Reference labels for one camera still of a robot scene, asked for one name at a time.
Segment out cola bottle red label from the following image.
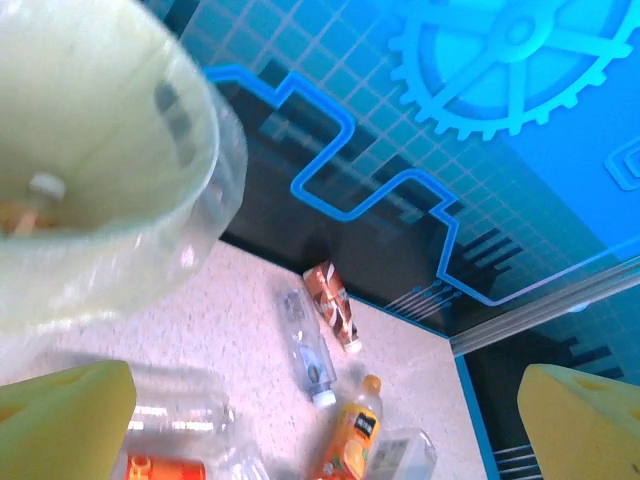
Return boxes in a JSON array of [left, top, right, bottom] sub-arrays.
[[127, 394, 236, 454]]

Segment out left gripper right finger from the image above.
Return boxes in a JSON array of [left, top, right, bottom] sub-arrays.
[[517, 363, 640, 480]]

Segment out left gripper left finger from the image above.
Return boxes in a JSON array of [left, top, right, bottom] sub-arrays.
[[0, 359, 137, 480]]

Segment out small bottle white cap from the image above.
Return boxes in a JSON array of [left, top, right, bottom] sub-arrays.
[[0, 172, 69, 239]]

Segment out clear bottle white label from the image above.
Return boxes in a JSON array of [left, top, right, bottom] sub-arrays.
[[369, 427, 439, 480]]

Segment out large clear ribbed bottle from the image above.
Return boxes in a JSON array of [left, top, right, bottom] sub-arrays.
[[207, 439, 281, 480]]

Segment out orange label bottle brown cap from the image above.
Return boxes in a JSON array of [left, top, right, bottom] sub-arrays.
[[124, 452, 209, 480]]

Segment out brown label drink bottle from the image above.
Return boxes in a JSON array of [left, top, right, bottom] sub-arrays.
[[302, 259, 364, 355]]

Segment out orange juice bottle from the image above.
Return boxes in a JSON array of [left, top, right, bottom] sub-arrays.
[[312, 374, 385, 480]]

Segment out right aluminium frame post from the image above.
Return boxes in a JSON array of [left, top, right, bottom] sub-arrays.
[[447, 257, 640, 357]]

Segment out clear bottle blue label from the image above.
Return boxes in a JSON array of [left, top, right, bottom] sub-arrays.
[[279, 284, 337, 407]]

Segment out pale green plastic bin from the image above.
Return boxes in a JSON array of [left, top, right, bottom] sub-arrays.
[[0, 0, 250, 346]]

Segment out cream plastic bin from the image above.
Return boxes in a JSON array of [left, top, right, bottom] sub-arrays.
[[0, 0, 221, 346]]

